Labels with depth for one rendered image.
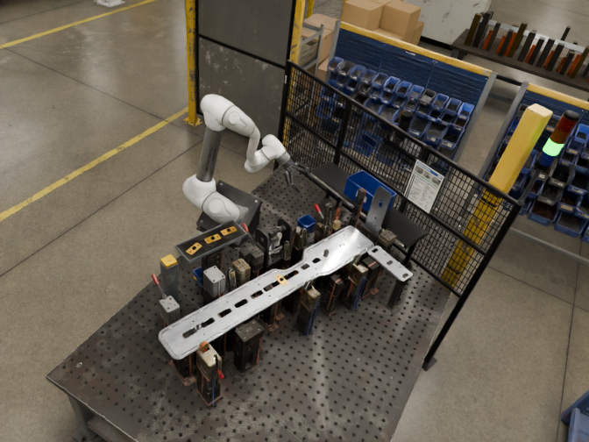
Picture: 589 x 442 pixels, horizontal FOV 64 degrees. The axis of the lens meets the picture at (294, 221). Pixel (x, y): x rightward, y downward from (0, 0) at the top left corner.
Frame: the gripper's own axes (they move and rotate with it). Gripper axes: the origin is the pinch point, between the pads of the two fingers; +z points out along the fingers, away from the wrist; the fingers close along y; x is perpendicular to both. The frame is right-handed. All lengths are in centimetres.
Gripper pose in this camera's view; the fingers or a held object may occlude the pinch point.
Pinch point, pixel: (304, 184)
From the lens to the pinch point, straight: 322.2
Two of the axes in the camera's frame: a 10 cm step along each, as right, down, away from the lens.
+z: 6.2, 7.6, 1.8
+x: 4.5, -1.6, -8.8
